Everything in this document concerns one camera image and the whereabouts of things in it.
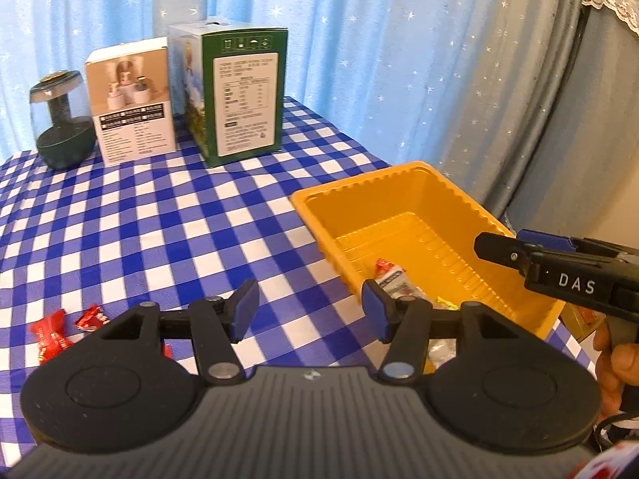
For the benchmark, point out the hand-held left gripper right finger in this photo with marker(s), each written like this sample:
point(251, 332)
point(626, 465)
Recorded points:
point(374, 309)

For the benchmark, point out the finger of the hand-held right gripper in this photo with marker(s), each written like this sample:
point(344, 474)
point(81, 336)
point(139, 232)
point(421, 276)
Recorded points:
point(544, 239)
point(499, 248)

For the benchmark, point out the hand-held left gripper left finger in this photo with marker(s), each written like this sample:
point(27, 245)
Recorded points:
point(244, 309)

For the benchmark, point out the red candy with striped label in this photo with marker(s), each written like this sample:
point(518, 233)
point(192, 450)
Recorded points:
point(397, 279)

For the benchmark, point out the yellow green candy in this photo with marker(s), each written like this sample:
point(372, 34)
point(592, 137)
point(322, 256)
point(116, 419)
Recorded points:
point(447, 304)

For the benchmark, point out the clear candy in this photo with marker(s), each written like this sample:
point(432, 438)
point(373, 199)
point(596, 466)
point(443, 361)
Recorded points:
point(442, 354)

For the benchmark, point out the orange plastic tray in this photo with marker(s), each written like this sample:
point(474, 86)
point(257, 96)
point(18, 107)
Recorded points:
point(424, 209)

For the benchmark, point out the person's right hand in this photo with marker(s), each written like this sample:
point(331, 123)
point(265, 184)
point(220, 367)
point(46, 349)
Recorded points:
point(619, 374)

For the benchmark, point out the grey lace-trimmed curtain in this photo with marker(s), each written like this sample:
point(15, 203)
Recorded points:
point(599, 134)

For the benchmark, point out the blue white checked tablecloth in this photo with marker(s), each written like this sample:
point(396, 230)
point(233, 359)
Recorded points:
point(150, 219)

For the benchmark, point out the red white printed clothing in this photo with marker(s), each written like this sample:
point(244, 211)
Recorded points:
point(609, 461)

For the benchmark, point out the green carton box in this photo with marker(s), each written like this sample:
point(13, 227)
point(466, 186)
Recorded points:
point(244, 105)

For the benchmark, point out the white product box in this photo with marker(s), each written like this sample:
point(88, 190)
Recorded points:
point(135, 124)

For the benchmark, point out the dark glass humidifier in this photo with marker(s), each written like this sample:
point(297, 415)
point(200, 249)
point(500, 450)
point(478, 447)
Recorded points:
point(65, 144)

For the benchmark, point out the blue star-print curtain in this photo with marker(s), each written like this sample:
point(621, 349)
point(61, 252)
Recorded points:
point(349, 35)

